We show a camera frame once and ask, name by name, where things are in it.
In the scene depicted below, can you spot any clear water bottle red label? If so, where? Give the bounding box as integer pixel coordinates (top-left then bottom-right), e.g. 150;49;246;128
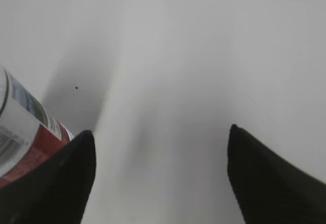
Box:
1;67;73;187

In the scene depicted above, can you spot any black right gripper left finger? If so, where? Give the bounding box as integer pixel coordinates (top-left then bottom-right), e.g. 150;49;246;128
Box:
1;130;96;224

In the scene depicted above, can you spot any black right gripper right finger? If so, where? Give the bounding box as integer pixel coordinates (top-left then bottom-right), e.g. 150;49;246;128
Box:
227;124;325;223

